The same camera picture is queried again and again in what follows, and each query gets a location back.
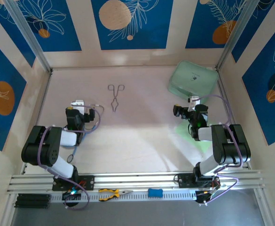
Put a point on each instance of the black ribbed block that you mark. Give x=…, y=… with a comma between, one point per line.
x=32, y=200

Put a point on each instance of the aluminium side rail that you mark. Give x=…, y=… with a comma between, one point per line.
x=44, y=94
x=222, y=82

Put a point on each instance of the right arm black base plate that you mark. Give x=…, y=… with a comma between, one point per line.
x=185, y=180

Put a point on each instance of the green paper sheet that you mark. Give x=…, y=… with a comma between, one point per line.
x=183, y=130

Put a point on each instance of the grey metal panel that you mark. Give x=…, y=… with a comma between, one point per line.
x=137, y=214

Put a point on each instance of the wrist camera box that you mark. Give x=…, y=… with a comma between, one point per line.
x=194, y=102
x=78, y=105

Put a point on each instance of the aluminium corner post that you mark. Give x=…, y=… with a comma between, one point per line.
x=237, y=35
x=29, y=35

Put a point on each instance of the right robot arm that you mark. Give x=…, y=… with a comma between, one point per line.
x=231, y=146

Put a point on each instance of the aluminium rail frame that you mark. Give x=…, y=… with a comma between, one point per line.
x=137, y=179

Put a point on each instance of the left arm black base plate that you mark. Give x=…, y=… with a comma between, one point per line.
x=88, y=182

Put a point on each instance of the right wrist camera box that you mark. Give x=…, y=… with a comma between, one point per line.
x=194, y=102

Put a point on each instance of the metal tongs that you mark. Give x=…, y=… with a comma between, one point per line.
x=115, y=103

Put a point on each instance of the mint green zip pouch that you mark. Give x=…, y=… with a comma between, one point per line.
x=191, y=77

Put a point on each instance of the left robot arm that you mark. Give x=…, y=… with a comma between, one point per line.
x=33, y=146

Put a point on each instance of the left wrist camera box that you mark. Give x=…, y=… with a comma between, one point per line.
x=78, y=105

